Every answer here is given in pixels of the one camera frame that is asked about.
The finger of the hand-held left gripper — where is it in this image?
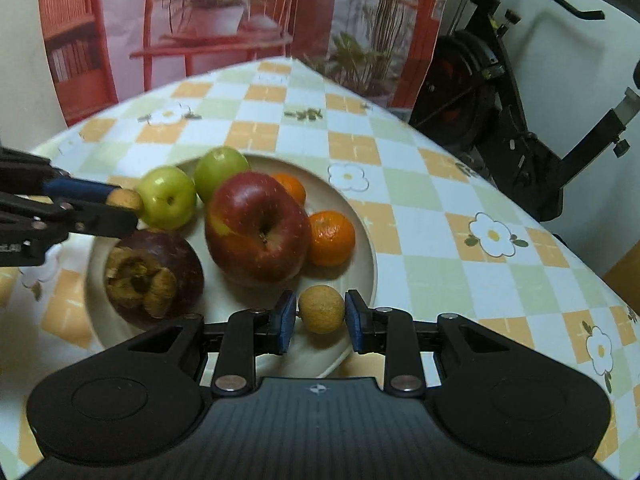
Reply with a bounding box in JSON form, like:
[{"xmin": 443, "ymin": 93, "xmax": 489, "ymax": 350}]
[
  {"xmin": 0, "ymin": 147, "xmax": 121, "ymax": 202},
  {"xmin": 0, "ymin": 192, "xmax": 139, "ymax": 238}
]

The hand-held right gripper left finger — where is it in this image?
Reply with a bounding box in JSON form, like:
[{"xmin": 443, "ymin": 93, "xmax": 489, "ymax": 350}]
[{"xmin": 120, "ymin": 289, "xmax": 298, "ymax": 397}]

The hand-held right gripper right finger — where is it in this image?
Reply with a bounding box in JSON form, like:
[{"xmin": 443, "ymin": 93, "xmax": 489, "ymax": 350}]
[{"xmin": 344, "ymin": 289, "xmax": 507, "ymax": 397}]

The tan longan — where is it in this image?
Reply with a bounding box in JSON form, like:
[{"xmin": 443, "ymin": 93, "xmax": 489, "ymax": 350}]
[
  {"xmin": 298, "ymin": 285, "xmax": 347, "ymax": 335},
  {"xmin": 106, "ymin": 187, "xmax": 144, "ymax": 212}
]

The cream round plate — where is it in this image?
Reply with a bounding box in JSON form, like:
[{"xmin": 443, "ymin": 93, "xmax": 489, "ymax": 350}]
[{"xmin": 85, "ymin": 152, "xmax": 378, "ymax": 380}]

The green jujube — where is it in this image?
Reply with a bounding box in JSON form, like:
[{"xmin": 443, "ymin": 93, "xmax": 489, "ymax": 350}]
[
  {"xmin": 194, "ymin": 146, "xmax": 251, "ymax": 204},
  {"xmin": 137, "ymin": 166, "xmax": 197, "ymax": 230}
]

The dark purple mangosteen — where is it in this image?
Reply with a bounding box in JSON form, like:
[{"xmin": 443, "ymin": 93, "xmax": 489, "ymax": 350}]
[{"xmin": 104, "ymin": 229, "xmax": 205, "ymax": 331}]

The orange mandarin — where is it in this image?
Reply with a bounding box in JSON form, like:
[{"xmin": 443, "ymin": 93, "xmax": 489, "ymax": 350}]
[
  {"xmin": 271, "ymin": 172, "xmax": 307, "ymax": 207},
  {"xmin": 306, "ymin": 210, "xmax": 357, "ymax": 267}
]

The large red apple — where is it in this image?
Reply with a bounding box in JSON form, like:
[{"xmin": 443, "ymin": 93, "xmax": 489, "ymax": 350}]
[{"xmin": 205, "ymin": 171, "xmax": 312, "ymax": 286}]

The checked floral tablecloth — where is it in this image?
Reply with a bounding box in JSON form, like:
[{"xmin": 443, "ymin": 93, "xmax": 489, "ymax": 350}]
[{"xmin": 0, "ymin": 57, "xmax": 640, "ymax": 480}]

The black exercise bike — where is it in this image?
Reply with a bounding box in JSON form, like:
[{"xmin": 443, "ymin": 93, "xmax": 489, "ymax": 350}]
[{"xmin": 407, "ymin": 0, "xmax": 640, "ymax": 223}]

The printed backdrop cloth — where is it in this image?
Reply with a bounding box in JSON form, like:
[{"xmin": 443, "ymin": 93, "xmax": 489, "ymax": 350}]
[{"xmin": 35, "ymin": 0, "xmax": 458, "ymax": 128}]

